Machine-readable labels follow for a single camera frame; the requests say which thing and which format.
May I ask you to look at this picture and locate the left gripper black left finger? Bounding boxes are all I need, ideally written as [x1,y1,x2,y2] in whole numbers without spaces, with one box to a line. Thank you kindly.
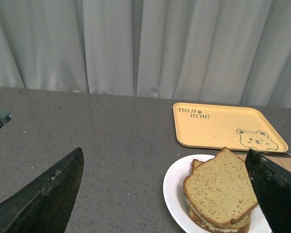
[0,148,84,233]

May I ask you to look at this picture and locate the wooden cutting board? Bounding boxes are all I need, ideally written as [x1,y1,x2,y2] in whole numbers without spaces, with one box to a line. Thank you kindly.
[238,152,291,178]

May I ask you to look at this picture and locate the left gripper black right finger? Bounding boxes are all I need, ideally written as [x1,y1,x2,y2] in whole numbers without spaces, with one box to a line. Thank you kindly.
[245,149,291,233]

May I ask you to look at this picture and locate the white round plate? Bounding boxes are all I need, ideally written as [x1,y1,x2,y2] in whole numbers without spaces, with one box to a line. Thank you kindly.
[162,154,272,233]

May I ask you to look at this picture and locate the grey curtain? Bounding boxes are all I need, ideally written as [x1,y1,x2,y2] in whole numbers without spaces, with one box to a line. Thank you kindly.
[0,0,291,108]

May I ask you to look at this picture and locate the yellow bear tray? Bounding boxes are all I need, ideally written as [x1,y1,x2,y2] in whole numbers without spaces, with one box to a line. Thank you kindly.
[173,102,289,152]

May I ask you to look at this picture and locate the metal board handle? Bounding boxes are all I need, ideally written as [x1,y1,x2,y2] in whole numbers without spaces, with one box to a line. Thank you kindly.
[263,151,291,158]

